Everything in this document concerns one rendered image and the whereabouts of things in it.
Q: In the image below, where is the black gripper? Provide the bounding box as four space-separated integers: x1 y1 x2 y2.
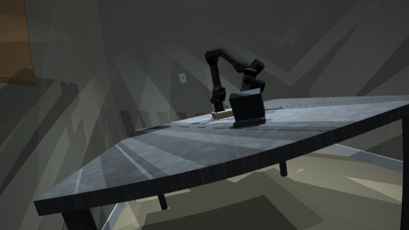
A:
241 68 257 92

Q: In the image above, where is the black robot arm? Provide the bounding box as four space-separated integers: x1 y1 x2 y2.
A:
205 48 265 112

